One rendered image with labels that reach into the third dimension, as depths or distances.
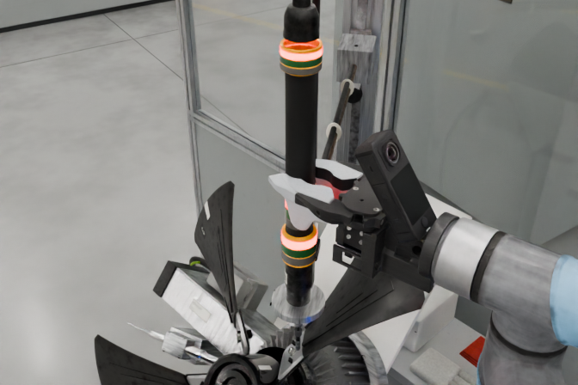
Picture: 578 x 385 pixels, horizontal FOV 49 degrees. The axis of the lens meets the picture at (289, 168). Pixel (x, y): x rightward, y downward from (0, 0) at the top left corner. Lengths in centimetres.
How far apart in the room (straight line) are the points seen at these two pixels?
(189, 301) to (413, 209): 78
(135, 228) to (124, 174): 54
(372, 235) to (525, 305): 16
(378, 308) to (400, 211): 31
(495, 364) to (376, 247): 16
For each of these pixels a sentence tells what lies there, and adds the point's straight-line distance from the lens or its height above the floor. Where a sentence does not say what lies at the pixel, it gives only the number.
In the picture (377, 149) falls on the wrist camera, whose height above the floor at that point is 173.
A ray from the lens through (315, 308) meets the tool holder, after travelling 84.
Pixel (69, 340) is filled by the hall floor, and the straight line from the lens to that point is 292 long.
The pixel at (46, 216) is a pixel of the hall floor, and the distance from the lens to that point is 364.
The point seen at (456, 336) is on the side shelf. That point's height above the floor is 86.
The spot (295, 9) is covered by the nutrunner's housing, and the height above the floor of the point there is 185.
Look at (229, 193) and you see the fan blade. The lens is 111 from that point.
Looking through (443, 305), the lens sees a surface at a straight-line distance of 159.
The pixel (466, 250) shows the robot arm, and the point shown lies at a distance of 63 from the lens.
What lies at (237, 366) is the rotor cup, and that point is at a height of 125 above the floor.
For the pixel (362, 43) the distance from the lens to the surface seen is 131.
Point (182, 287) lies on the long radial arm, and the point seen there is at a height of 113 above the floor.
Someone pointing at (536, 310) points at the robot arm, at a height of 164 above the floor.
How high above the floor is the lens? 205
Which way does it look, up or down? 33 degrees down
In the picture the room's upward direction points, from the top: straight up
